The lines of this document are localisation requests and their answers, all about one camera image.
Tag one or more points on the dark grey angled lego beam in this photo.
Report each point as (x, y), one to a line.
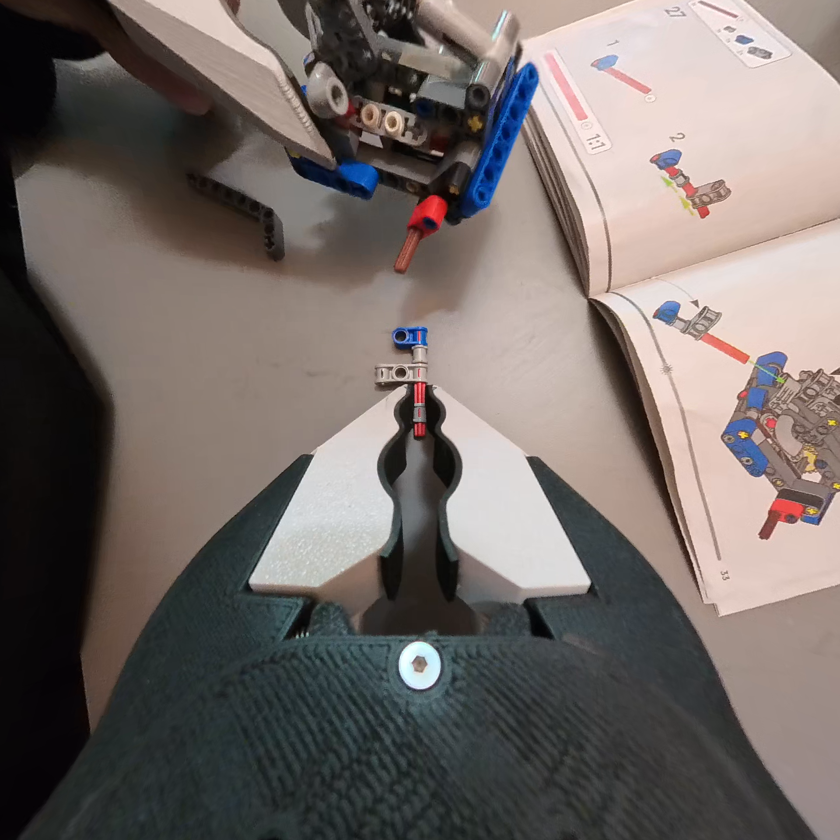
(236, 200)

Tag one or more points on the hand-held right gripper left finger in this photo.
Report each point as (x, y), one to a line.
(328, 518)

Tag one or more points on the small red axle lego assembly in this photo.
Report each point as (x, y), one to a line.
(420, 394)

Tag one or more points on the blue grey lego vehicle model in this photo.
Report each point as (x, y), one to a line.
(420, 124)

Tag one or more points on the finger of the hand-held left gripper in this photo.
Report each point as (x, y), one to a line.
(459, 16)
(229, 65)

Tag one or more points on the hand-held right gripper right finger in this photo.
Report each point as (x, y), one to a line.
(512, 518)

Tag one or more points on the person's dark clothing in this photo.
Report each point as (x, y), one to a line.
(39, 459)

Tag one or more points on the lego instruction booklet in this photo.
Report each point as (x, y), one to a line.
(689, 229)

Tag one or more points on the person's left hand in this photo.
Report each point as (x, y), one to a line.
(164, 85)

